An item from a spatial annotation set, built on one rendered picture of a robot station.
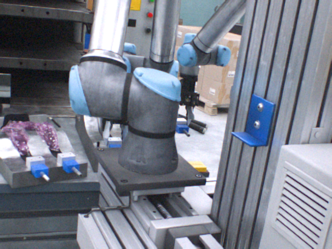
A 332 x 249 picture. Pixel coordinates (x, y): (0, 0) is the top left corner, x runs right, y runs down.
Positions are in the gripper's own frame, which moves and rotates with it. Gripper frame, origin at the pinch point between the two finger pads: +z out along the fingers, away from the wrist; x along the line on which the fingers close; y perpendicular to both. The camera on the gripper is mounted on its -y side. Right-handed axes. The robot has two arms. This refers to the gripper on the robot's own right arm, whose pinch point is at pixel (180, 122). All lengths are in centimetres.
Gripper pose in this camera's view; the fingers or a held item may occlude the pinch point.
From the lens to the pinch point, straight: 182.4
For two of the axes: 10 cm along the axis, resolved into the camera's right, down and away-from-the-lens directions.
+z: -1.2, 9.5, 3.0
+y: 3.2, 3.2, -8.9
